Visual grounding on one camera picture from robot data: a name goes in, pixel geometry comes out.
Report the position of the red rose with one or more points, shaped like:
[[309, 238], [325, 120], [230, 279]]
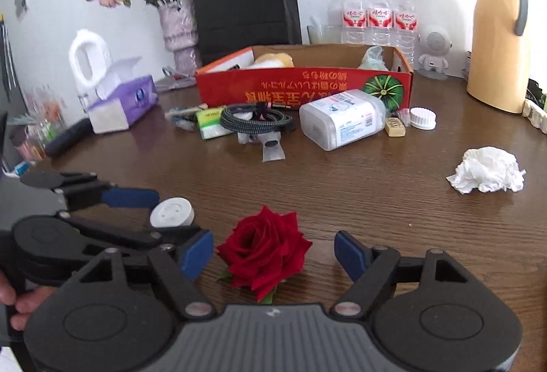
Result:
[[263, 246]]

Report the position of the white tissue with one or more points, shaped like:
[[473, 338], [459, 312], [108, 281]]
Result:
[[487, 169]]

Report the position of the green tissue packet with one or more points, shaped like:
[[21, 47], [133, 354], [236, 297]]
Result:
[[211, 124]]

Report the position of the white wet wipes pack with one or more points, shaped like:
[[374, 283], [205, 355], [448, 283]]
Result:
[[342, 120]]

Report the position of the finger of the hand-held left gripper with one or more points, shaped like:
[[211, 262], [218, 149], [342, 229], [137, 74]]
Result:
[[128, 234], [130, 197]]

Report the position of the white round plastic cap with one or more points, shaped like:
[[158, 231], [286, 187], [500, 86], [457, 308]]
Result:
[[171, 212]]

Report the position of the water bottle red label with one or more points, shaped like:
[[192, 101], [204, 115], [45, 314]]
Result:
[[405, 22], [348, 17], [379, 17]]

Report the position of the person's left hand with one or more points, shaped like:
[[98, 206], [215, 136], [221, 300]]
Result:
[[30, 299]]

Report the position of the yellow white plush toy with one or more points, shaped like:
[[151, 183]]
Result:
[[273, 60]]

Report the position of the white plastic jug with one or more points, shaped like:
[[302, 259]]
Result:
[[100, 51]]

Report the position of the packaged toothbrush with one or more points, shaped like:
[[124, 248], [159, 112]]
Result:
[[181, 116]]

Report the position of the white robot speaker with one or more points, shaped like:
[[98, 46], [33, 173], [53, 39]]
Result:
[[435, 47]]

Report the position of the clear plastic packet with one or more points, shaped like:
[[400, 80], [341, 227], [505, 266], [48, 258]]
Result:
[[271, 148]]

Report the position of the yellow thermos jug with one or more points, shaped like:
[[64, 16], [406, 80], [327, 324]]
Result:
[[493, 43]]

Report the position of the red cardboard box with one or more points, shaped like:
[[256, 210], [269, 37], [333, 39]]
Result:
[[273, 88]]

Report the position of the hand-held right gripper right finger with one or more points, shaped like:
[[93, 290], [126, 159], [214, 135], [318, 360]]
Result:
[[350, 254]]

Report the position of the printed drinking glass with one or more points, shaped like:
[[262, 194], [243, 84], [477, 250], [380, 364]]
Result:
[[25, 143], [47, 111]]

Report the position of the white round brush head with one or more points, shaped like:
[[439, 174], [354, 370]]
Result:
[[422, 118]]

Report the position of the purple tissue box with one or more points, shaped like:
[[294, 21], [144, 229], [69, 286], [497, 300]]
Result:
[[124, 101]]

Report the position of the pale purple vase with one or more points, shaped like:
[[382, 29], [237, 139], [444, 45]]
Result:
[[179, 30]]

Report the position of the pale green plastic bag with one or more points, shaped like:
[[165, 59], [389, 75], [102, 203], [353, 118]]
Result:
[[374, 58]]

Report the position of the clear glass beaker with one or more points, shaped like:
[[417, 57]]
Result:
[[322, 34]]

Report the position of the small grey box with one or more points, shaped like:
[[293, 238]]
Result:
[[468, 64]]

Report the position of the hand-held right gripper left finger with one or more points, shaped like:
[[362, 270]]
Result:
[[196, 254]]

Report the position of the white power strip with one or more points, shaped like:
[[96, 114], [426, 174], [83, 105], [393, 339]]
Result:
[[536, 116]]

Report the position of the black oblong case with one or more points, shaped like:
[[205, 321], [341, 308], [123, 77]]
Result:
[[68, 137]]

